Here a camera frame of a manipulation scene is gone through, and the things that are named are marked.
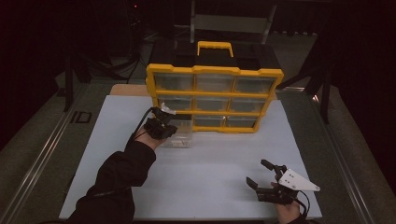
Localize person's right hand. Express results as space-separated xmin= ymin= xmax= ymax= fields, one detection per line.
xmin=270 ymin=181 xmax=303 ymax=224

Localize transparent pull-out drawer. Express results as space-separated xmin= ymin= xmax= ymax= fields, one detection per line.
xmin=162 ymin=119 xmax=194 ymax=148

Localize grey metal frame stand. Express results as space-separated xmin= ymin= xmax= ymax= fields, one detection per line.
xmin=173 ymin=0 xmax=278 ymax=45

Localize white table board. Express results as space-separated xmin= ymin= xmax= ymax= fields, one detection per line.
xmin=58 ymin=94 xmax=323 ymax=220

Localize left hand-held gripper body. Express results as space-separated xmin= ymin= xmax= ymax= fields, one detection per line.
xmin=143 ymin=103 xmax=179 ymax=140

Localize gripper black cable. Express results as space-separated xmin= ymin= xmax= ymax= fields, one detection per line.
xmin=292 ymin=189 xmax=312 ymax=219
xmin=125 ymin=106 xmax=157 ymax=148

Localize person's left hand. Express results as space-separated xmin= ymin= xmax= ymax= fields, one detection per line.
xmin=134 ymin=124 xmax=171 ymax=152

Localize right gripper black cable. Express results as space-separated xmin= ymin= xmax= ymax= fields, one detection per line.
xmin=292 ymin=189 xmax=312 ymax=219

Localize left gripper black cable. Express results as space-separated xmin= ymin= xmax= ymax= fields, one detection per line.
xmin=125 ymin=106 xmax=157 ymax=148

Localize yellow black organizer cabinet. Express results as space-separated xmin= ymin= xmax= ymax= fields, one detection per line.
xmin=145 ymin=40 xmax=285 ymax=134

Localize grid of clear plastic drawers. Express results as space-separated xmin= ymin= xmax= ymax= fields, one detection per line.
xmin=153 ymin=73 xmax=276 ymax=129

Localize black stand legs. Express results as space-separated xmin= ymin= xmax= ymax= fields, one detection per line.
xmin=276 ymin=62 xmax=332 ymax=125
xmin=64 ymin=52 xmax=139 ymax=113

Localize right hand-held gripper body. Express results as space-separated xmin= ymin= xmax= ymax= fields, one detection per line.
xmin=255 ymin=164 xmax=321 ymax=205

